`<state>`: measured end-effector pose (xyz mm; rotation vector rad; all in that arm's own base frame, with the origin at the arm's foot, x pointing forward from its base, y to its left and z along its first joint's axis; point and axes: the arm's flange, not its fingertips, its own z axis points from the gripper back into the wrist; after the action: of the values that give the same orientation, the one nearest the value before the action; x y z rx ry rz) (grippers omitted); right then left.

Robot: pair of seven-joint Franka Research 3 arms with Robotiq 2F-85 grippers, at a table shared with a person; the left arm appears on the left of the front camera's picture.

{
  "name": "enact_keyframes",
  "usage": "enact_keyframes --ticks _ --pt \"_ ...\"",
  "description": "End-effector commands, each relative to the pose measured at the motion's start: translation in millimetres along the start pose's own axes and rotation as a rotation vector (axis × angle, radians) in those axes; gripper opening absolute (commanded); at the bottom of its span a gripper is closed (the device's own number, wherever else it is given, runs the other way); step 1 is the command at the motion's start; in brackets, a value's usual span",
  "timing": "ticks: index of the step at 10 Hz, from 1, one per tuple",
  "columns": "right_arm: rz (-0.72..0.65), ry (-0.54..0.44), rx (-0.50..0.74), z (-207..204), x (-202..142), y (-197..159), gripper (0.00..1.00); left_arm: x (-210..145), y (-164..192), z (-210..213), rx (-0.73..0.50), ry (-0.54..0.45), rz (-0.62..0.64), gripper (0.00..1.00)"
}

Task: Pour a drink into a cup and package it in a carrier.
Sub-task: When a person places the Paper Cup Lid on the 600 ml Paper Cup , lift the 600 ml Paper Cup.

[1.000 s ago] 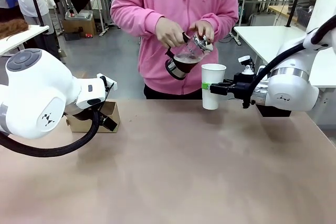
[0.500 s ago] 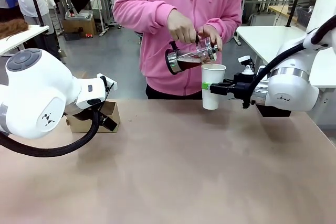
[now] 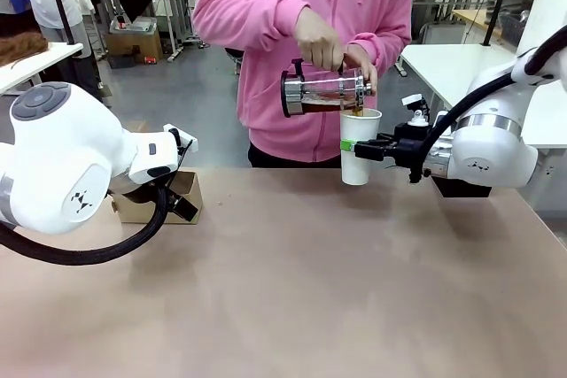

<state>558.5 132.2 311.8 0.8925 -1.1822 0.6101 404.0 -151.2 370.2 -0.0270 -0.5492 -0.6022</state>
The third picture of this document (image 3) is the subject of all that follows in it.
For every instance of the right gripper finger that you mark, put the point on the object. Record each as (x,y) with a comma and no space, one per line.
(386,136)
(376,151)

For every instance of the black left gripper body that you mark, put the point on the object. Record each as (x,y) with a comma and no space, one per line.
(137,190)

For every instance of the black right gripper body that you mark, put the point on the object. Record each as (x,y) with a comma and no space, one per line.
(409,145)

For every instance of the brown cardboard cup carrier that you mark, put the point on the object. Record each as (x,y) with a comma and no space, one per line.
(188,192)

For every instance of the white paper cup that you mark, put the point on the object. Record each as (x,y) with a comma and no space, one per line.
(356,165)

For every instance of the glass french press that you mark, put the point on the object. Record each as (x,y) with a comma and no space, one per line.
(323,92)

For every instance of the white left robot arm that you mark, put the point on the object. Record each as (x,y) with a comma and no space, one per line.
(48,165)

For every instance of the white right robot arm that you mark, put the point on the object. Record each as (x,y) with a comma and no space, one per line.
(491,148)

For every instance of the person's right forearm pink sleeve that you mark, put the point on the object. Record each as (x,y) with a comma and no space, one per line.
(239,19)

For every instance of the person's left forearm pink sleeve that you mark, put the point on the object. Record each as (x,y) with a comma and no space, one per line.
(385,37)

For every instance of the person's left hand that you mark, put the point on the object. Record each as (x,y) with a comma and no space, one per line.
(365,66)

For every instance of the person's right hand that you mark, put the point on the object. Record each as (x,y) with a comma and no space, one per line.
(319,43)

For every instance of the white workbench table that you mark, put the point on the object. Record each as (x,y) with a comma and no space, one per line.
(447,64)

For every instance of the black trousers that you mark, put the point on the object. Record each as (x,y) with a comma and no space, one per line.
(270,159)

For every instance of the pink hoodie torso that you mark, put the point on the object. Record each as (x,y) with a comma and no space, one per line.
(274,121)

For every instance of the wooden top table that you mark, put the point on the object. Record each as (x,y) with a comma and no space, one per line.
(476,19)

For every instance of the cardboard box on floor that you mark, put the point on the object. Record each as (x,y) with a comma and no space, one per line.
(133,41)

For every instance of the white side table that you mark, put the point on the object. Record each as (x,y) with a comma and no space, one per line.
(40,61)

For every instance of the brown furry item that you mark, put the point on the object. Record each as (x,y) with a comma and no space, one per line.
(20,48)

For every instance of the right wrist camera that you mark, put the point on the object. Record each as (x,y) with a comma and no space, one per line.
(416,108)

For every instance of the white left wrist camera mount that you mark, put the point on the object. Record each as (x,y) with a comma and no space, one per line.
(184,136)

